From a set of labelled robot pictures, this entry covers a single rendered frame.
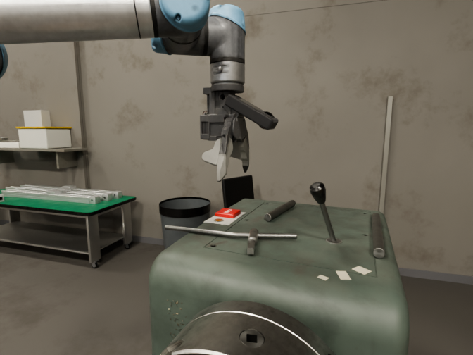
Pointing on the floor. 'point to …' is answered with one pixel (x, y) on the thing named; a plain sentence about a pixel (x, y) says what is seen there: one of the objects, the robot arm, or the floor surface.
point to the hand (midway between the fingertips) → (236, 177)
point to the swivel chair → (237, 189)
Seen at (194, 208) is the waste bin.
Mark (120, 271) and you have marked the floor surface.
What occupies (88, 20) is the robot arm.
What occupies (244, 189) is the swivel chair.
